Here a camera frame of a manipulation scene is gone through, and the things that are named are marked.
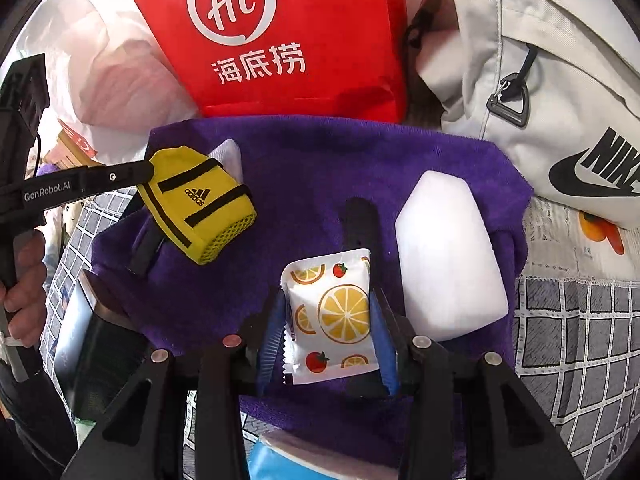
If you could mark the red paper bag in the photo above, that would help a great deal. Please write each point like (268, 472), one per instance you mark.
(325, 35)

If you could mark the grey checked blanket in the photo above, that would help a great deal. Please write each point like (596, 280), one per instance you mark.
(575, 360)

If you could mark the blue tissue pack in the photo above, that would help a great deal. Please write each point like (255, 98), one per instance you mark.
(300, 465)

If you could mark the fruit print packet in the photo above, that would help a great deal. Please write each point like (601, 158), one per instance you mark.
(330, 320)

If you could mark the white tissue pack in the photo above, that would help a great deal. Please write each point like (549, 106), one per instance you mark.
(450, 260)

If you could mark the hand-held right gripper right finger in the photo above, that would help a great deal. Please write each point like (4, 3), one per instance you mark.
(381, 345)

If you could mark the person's left hand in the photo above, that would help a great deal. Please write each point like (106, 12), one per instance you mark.
(27, 280)

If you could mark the purple towel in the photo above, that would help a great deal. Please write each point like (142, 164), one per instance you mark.
(310, 170)

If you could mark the grey waist bag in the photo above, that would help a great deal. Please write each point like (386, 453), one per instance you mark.
(550, 110)

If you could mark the dark tea tin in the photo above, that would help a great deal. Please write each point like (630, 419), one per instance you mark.
(100, 350)

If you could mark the yellow adidas pouch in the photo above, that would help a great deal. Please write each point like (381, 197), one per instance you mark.
(200, 210)

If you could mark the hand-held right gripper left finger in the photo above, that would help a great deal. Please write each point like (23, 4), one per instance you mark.
(272, 332)

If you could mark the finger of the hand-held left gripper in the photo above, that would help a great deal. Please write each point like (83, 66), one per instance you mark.
(147, 255)
(115, 178)

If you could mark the white plastic shopping bag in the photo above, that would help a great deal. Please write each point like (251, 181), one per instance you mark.
(125, 75)

